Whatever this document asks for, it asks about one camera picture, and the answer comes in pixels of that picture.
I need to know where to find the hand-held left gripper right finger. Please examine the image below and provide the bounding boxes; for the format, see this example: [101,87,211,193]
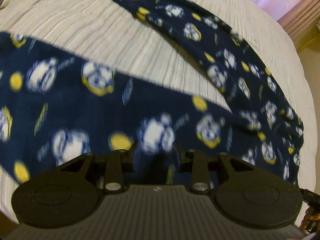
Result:
[172,141,255,194]

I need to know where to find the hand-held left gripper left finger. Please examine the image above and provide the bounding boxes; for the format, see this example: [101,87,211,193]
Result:
[57,140,138,193]

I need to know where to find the navy printed fleece pants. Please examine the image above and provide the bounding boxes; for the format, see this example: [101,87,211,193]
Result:
[0,0,304,188]

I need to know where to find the bed with striped white cover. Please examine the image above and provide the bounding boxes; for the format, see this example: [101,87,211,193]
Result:
[0,0,313,224]

